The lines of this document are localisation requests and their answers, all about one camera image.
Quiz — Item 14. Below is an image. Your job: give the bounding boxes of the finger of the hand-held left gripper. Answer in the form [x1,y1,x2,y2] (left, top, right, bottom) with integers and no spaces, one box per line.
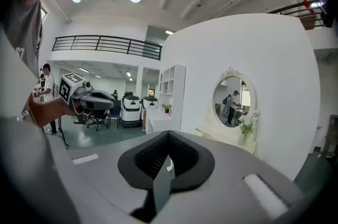
[79,95,115,111]
[90,90,116,102]

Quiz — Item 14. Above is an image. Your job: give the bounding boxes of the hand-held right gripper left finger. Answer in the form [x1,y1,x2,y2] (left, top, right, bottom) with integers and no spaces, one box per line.
[69,130,170,216]

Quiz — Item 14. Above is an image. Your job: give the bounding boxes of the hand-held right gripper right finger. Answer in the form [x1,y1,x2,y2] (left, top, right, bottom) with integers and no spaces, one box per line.
[147,130,304,224]

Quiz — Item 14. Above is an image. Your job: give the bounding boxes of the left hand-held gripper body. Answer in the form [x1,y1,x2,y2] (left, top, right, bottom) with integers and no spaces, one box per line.
[58,72,95,115]

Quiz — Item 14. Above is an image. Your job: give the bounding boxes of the white dressing table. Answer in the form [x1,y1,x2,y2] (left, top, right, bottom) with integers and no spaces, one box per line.
[194,124,258,155]

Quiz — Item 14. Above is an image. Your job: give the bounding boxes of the person's left forearm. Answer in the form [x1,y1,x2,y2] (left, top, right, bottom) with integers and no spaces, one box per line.
[28,97,77,128]

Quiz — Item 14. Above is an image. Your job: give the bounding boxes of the black office chair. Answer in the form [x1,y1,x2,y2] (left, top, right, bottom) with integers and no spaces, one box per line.
[73,109,110,132]

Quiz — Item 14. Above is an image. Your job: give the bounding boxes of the blue chair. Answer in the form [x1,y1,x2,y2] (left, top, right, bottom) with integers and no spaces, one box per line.
[107,103,123,130]

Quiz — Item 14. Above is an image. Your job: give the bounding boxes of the white service robot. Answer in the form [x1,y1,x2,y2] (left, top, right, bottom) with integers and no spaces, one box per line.
[141,96,159,121]
[120,94,142,128]

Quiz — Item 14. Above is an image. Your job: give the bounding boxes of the black tripod stand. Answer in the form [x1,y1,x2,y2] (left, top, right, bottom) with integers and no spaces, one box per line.
[58,116,71,150]

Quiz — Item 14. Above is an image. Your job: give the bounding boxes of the long black balcony railing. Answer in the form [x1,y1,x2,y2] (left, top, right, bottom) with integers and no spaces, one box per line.
[52,35,163,61]

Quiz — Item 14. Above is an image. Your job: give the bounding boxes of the pale green vase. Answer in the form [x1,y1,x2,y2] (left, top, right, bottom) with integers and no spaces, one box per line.
[237,132,249,147]

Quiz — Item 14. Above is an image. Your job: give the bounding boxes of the white low cabinet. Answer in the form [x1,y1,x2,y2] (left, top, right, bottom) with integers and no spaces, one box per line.
[145,108,182,135]

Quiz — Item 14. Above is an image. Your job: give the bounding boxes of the white flower bouquet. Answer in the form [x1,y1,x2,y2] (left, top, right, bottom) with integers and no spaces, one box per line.
[238,111,258,135]

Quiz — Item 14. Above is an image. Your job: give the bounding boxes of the white bookshelf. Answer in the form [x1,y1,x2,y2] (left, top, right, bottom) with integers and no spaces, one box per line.
[158,63,186,131]

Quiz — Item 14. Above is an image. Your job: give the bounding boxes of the person's grey t-shirt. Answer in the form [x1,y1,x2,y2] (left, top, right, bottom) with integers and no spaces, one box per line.
[0,0,44,123]

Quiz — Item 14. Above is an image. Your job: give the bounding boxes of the oval white-framed mirror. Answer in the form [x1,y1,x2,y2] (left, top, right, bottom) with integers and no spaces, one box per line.
[211,67,261,136]

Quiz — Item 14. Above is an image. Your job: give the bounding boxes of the brown cardboard box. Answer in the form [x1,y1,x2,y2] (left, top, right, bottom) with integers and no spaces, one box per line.
[301,15,317,31]

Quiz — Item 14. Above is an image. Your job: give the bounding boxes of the short black balcony railing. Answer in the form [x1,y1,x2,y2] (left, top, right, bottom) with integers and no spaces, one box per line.
[268,0,334,31]

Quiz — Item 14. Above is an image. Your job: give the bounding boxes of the red hanging ornament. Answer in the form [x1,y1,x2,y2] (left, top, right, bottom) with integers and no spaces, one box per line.
[302,0,315,14]

